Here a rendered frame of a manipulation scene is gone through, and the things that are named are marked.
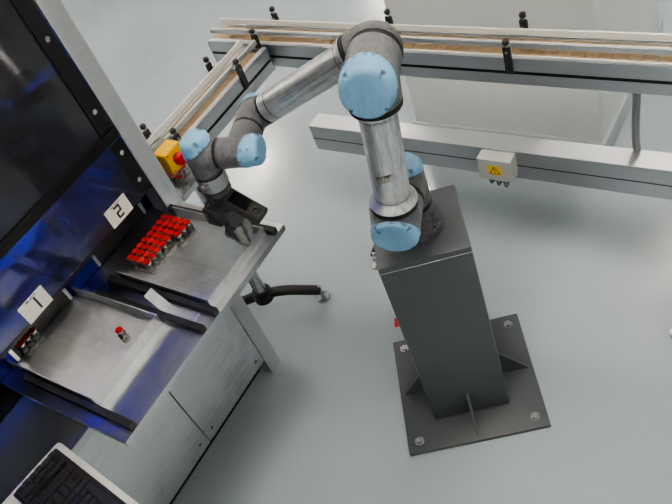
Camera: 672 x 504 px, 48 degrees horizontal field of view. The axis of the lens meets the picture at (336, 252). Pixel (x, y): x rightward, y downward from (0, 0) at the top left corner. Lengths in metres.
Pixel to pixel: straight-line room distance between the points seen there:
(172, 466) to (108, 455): 0.30
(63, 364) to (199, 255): 0.45
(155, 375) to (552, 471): 1.24
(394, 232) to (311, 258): 1.47
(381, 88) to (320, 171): 2.13
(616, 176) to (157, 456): 1.69
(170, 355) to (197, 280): 0.24
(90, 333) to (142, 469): 0.60
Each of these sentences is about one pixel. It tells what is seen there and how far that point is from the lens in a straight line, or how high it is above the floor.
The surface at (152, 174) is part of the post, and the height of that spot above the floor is 1.02.
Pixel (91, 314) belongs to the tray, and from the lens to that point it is 2.14.
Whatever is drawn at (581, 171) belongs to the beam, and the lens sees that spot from 2.51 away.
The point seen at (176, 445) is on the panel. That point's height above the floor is 0.23.
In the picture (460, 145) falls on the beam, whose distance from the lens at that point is 2.62.
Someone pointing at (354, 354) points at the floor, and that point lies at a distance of 2.82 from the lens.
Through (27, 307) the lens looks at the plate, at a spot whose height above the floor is 1.03.
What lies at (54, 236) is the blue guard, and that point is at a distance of 2.04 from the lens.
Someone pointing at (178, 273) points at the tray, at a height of 0.88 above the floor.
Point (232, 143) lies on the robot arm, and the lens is 1.74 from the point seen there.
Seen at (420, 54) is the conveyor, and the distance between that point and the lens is 2.40.
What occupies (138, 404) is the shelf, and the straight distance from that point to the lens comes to 1.86.
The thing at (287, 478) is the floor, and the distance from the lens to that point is 2.64.
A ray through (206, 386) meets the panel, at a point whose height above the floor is 0.28.
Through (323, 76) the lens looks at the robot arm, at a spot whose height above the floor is 1.33.
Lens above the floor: 2.21
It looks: 44 degrees down
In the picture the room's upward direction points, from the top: 24 degrees counter-clockwise
